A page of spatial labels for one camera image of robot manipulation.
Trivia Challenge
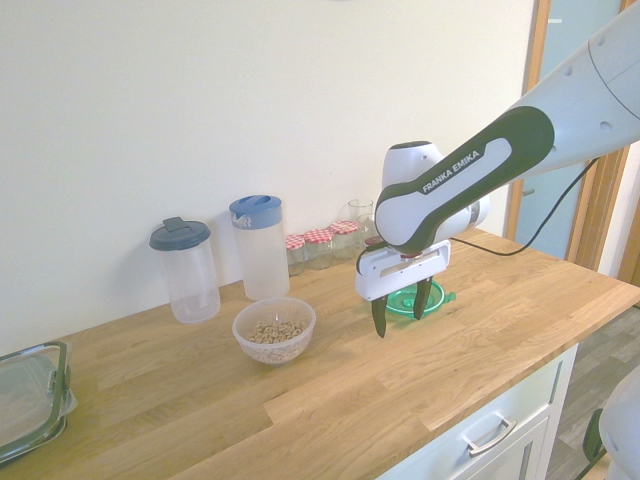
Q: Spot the rectangular container with clip lid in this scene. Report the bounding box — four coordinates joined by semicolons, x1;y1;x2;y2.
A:
0;340;76;464

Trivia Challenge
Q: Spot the clear pitcher with blue lid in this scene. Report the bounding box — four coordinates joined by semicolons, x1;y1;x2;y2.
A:
228;194;291;302

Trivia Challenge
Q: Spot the white drawer with handle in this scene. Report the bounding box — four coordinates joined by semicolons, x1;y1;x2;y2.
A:
379;342;581;480

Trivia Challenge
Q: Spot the silver drawer handle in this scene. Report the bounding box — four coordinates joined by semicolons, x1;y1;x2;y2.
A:
460;415;517;457

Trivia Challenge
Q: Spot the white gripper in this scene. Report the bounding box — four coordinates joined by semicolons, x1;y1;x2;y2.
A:
354;239;453;341

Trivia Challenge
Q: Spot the green round container lid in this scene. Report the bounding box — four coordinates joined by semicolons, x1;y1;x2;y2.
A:
387;279;457;321

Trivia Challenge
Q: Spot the dark green chair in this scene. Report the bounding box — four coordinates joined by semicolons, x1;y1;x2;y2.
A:
582;408;609;480

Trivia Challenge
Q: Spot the clear plastic bowl with cereal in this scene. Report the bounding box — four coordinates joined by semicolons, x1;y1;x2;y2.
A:
231;296;317;368

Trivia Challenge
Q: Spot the glass door with wooden frame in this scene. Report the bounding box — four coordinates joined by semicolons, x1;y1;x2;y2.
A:
503;0;640;287

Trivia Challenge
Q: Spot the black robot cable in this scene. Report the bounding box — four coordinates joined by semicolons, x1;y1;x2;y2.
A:
448;155;604;257

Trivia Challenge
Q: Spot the tall footed drinking glass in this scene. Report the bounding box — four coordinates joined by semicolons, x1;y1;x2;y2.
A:
347;198;375;239

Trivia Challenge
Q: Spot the clear jug with dark lid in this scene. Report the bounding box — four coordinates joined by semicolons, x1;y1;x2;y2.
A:
148;216;222;325

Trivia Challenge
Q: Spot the glass jar red checkered lid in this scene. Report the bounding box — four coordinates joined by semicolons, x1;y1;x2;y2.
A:
328;220;362;260
303;228;335;271
285;233;307;277

